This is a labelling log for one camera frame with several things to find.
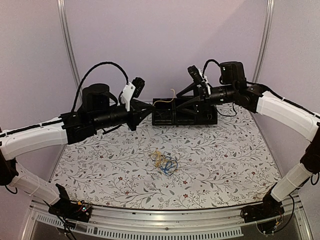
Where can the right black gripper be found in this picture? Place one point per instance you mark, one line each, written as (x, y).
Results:
(202, 95)

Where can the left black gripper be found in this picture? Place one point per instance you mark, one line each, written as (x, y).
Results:
(137, 116)

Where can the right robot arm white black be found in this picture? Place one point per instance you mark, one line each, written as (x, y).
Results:
(261, 100)

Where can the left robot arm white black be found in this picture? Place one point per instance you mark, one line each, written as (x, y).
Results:
(100, 109)

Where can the left arm base electronics board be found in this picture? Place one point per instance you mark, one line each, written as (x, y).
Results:
(78, 211)

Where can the black bin left compartment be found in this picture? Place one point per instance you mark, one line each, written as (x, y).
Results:
(163, 113)

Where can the black bin middle compartment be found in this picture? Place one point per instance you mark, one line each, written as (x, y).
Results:
(183, 118)

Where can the floral patterned table cloth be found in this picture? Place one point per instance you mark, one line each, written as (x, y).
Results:
(171, 167)

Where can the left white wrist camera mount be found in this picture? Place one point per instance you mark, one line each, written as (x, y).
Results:
(126, 95)

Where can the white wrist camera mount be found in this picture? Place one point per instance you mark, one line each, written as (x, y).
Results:
(204, 81)
(126, 95)

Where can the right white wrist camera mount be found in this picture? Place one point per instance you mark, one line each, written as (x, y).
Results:
(204, 81)

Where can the aluminium front rail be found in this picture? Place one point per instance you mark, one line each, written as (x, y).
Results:
(114, 223)

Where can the right aluminium frame post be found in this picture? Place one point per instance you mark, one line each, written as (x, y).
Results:
(268, 19)

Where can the aluminium frame post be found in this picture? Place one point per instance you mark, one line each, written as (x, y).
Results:
(68, 41)
(268, 19)

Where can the left aluminium frame post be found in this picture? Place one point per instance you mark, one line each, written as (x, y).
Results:
(68, 41)

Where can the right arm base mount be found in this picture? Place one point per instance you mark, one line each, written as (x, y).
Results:
(270, 212)

